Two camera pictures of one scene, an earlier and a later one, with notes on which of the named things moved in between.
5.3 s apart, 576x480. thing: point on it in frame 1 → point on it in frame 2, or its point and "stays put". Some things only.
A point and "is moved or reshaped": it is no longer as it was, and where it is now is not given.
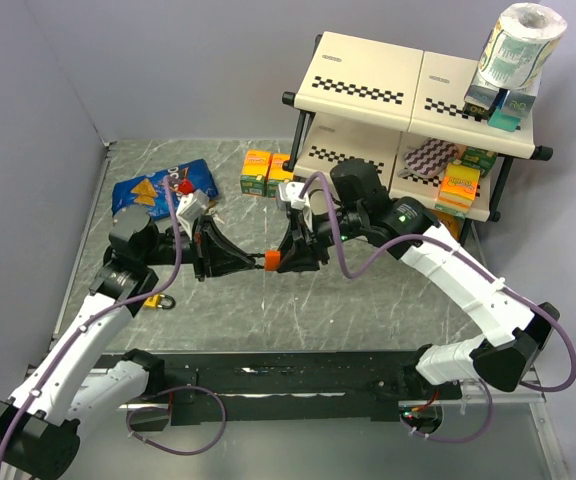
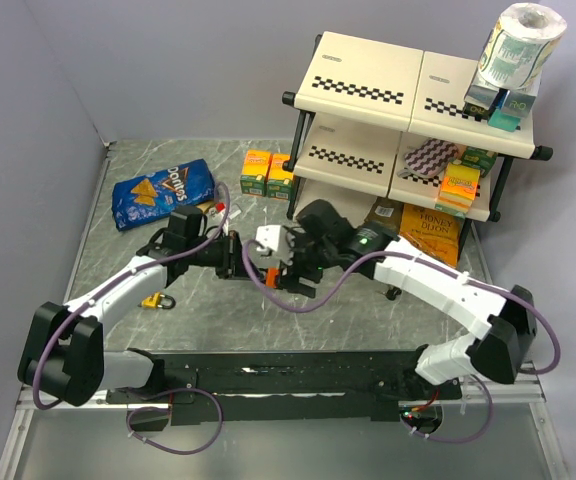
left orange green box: x=255 y=167 stays put
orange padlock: x=272 y=260 is moved or reshaped
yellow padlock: x=154 y=302 stays put
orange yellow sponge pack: x=458 y=189 stays put
